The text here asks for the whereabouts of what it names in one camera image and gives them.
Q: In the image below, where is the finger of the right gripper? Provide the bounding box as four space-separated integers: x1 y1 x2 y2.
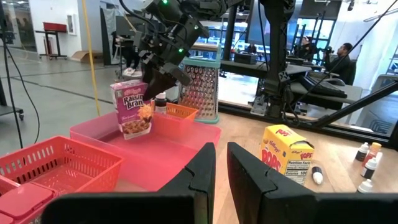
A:
141 63 178 102

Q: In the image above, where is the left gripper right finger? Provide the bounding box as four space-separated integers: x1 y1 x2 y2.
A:
227 142 315 224

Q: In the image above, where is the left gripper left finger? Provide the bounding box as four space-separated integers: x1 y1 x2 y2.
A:
157 142 217 224

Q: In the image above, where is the pink Raisin Bran cereal box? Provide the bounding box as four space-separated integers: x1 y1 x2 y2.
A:
110 79 154 140

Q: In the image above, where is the yellow Pops cereal box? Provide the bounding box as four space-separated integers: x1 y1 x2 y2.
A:
260 124 315 186

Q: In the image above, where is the orange dropper bottle yellow cap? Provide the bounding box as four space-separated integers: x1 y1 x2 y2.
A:
362 142 382 167

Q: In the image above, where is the orange plastic basket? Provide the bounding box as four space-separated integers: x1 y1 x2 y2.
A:
150 100 200 124

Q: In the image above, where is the teal metal box grater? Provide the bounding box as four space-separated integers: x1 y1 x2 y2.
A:
177 43 222 124

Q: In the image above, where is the pink plastic bin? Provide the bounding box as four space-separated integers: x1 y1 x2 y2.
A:
70 110 222 192

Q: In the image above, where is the black office desk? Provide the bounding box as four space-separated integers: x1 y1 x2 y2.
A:
220 60 312 79

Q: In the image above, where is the flat cardboard box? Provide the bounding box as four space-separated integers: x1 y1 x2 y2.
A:
70 50 105 63

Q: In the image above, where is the red top work table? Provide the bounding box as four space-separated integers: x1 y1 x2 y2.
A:
34 21 68 60

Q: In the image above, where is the red plastic basket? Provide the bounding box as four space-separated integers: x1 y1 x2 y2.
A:
0 135 124 195

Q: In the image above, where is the black diagonal beam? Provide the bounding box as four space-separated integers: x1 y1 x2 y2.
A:
313 80 398 128

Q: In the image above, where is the black rolling stand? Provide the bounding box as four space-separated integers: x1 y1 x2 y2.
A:
0 29 25 121

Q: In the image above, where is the yellow hanging cable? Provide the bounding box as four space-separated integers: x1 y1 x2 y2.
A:
81 0 102 118

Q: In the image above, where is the white wall frame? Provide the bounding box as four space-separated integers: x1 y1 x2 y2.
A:
67 14 77 35

